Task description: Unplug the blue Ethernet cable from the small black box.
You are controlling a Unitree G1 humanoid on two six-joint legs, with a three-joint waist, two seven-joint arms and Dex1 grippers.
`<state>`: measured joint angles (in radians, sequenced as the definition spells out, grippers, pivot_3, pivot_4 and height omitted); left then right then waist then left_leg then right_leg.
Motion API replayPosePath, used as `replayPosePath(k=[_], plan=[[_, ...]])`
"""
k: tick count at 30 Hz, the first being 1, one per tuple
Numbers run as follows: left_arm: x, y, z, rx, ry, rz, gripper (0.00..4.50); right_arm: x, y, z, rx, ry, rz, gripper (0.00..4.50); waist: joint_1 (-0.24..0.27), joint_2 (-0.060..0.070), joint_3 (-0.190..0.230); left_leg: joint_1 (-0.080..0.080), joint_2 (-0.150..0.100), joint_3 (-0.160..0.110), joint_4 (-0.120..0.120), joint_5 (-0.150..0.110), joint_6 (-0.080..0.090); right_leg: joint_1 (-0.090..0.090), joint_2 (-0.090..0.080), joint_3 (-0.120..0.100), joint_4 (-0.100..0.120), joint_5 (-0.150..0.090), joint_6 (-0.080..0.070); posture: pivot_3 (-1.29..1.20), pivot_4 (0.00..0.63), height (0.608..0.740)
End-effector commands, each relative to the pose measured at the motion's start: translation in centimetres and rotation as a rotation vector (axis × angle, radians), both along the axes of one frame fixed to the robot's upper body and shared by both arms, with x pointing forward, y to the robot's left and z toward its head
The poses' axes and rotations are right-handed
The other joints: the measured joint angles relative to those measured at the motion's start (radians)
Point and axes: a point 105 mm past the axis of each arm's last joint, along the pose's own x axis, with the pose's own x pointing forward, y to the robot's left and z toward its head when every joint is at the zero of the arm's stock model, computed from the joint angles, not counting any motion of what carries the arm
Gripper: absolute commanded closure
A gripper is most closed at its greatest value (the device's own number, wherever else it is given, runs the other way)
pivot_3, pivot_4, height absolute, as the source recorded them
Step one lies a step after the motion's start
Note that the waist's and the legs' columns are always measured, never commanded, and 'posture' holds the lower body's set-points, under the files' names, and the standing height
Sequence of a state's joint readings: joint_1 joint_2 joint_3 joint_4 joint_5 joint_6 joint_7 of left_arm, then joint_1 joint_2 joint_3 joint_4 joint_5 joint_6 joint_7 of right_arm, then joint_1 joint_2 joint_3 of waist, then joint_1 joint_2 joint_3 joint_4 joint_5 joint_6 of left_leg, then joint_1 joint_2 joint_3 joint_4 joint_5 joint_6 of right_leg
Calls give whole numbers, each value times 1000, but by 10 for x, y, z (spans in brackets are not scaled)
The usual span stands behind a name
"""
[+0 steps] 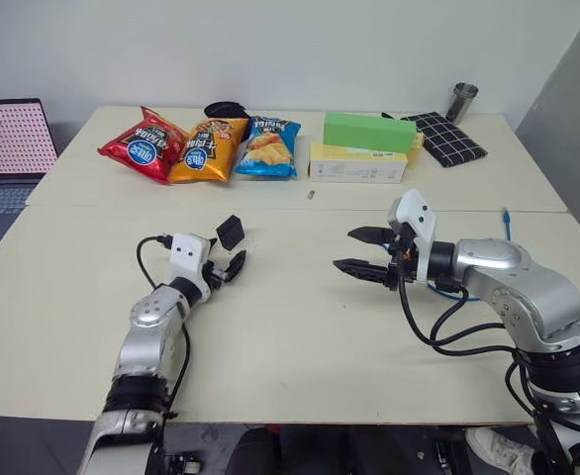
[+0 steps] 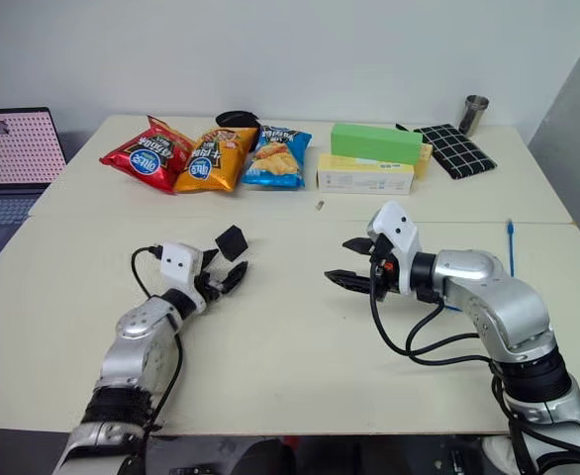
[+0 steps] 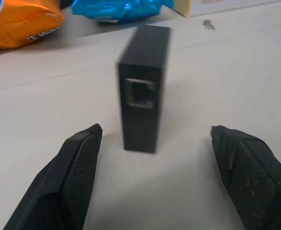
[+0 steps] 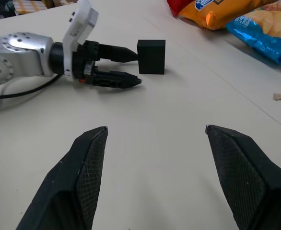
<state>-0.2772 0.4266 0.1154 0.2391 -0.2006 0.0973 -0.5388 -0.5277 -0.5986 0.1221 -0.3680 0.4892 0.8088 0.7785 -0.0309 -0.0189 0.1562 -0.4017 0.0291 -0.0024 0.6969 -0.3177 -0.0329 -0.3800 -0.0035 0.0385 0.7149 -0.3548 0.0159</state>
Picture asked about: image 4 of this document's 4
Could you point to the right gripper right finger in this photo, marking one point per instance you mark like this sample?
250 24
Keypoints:
248 177

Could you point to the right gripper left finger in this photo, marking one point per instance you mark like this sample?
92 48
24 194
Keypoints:
66 182

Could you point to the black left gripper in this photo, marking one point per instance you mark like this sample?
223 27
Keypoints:
85 64

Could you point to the small black box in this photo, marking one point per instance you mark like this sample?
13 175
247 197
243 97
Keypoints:
151 57

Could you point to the yellow striped box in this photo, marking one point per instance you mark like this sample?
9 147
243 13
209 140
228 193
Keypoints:
29 6

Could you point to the red snack bag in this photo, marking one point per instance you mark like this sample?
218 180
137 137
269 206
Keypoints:
177 6

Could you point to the orange chip bag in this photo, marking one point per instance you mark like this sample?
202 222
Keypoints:
217 12

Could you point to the blue chip bag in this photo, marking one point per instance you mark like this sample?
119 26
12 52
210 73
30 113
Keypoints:
265 31

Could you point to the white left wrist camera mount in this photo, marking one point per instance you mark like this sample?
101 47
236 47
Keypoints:
79 24

